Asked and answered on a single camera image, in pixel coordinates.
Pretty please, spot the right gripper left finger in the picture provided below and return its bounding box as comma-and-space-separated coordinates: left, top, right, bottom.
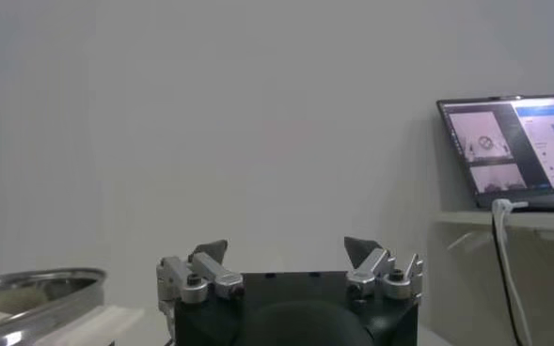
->
156, 238, 245, 325

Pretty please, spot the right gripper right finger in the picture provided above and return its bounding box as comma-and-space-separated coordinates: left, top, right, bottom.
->
343, 235, 424, 302

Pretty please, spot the perforated steel steamer basket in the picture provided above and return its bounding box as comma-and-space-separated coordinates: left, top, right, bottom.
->
0, 267, 107, 346

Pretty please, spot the white side desk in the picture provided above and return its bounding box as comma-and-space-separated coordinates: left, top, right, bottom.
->
431, 209, 554, 346

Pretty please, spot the black open laptop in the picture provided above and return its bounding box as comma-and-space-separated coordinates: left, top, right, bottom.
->
435, 93, 554, 212

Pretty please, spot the white charger cable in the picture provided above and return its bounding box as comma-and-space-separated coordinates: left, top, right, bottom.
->
490, 197, 536, 346

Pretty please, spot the black hanging cable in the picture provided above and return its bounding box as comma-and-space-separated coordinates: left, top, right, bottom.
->
490, 215, 527, 346

